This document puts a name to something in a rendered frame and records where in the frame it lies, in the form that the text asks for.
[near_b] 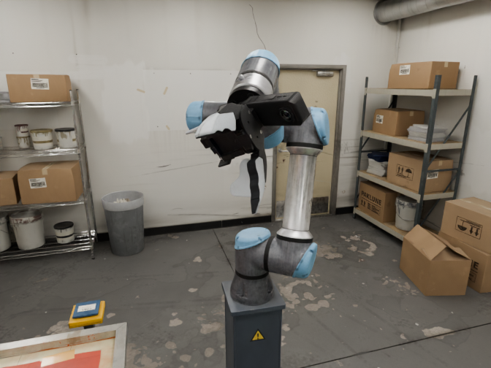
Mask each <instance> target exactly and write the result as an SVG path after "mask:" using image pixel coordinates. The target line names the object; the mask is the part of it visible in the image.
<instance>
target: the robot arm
mask: <svg viewBox="0 0 491 368"><path fill-rule="evenodd" d="M279 75H280V64H279V61H278V59H277V58H276V56H275V55H274V54H273V53H271V52H270V51H268V50H260V49H258V50H255V51H253V52H251V53H250V54H249V55H248V56H247V57H246V59H245V60H244V62H242V65H241V67H240V71H239V73H238V76H237V78H236V80H235V83H234V85H233V87H232V89H231V91H230V93H229V98H228V100H227V101H205V100H202V101H193V102H192V103H190V105H189V106H188V108H187V110H186V125H187V126H188V128H189V131H187V132H186V134H193V133H196V134H195V138H196V139H199V138H201V140H200V142H201V143H202V144H203V146H204V147H205V149H207V148H209V147H210V149H211V150H212V151H213V153H214V154H216V153H217V155H218V156H219V158H220V162H219V165H218V167H222V166H226V165H229V164H231V161H232V159H234V158H235V157H238V156H242V155H245V154H249V153H252V154H251V159H248V158H245V159H243V160H242V161H241V163H240V175H239V177H238V178H237V179H236V180H235V181H234V182H233V183H232V184H231V185H230V193H231V195H233V196H242V197H251V212H252V214H256V213H257V212H258V209H259V205H260V203H261V200H262V196H263V193H264V187H265V183H266V179H267V157H266V153H265V150H264V149H270V148H273V147H276V146H277V145H279V144H280V143H281V142H285V143H286V149H287V150H288V151H289V153H290V157H289V171H288V177H287V184H286V198H285V205H284V212H283V225H282V228H281V229H280V230H279V231H277V235H276V237H274V236H270V231H269V230H268V229H266V228H262V227H253V228H249V229H244V230H242V231H240V232H239V233H238V234H237V236H236V237H235V276H234V278H233V281H232V284H231V287H230V294H231V297H232V298H233V299H234V300H235V301H236V302H238V303H240V304H244V305H248V306H257V305H261V304H265V303H267V302H269V301H270V300H271V299H272V298H273V295H274V286H273V282H272V280H271V277H270V273H269V272H272V273H276V274H280V275H286V276H290V277H298V278H307V277H308V276H309V274H310V273H311V270H312V268H313V264H314V261H315V258H316V252H317V244H316V243H315V242H313V236H312V234H311V233H310V232H309V226H310V219H311V207H312V199H313V187H314V180H315V173H316V160H317V156H318V155H319V154H320V153H321V152H322V151H323V146H326V145H328V144H329V139H330V125H329V118H328V114H327V111H326V110H325V109H323V108H318V107H306V104H305V102H304V100H303V98H302V96H301V94H300V92H298V91H295V92H288V93H279V87H278V78H279Z"/></svg>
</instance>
